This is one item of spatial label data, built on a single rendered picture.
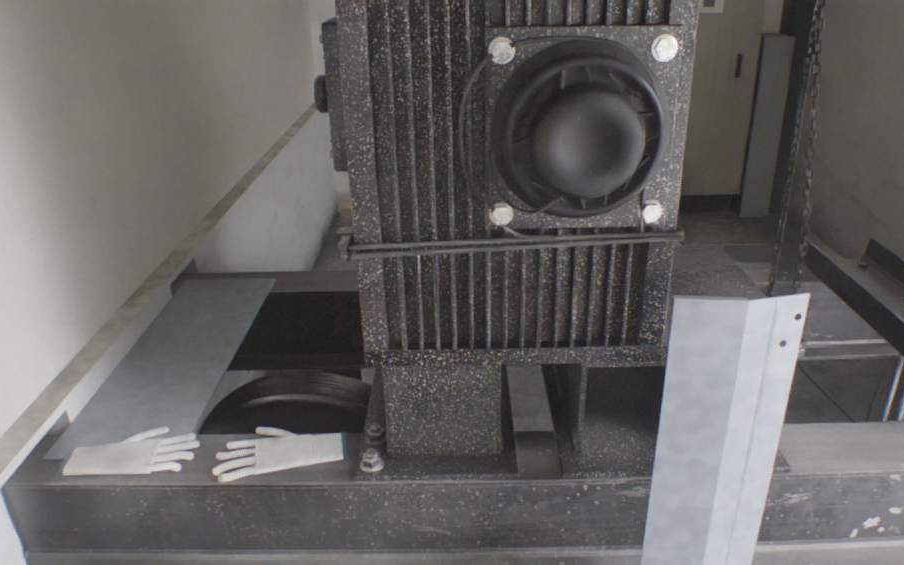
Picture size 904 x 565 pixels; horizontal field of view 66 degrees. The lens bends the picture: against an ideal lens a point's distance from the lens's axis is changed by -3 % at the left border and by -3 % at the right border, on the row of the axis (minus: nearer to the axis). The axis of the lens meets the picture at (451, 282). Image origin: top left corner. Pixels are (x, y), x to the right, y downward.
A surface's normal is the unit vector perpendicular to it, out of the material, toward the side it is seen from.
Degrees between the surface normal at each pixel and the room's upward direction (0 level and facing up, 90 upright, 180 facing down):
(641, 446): 0
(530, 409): 0
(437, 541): 90
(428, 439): 90
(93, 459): 0
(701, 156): 90
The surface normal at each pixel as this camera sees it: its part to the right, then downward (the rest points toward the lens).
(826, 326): 0.00, 0.42
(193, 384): -0.02, -0.91
